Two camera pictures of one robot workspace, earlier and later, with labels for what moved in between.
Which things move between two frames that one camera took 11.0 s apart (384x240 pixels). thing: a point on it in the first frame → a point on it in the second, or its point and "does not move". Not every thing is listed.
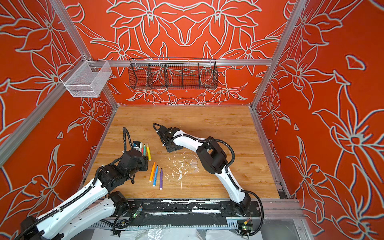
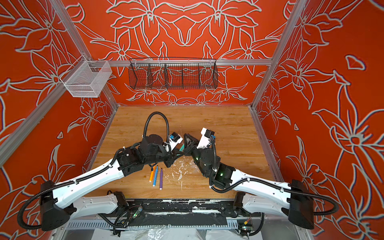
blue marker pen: [155, 179] does not move
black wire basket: [172, 73] does not move
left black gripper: [145, 160] → [172, 155]
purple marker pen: [161, 180] does not move
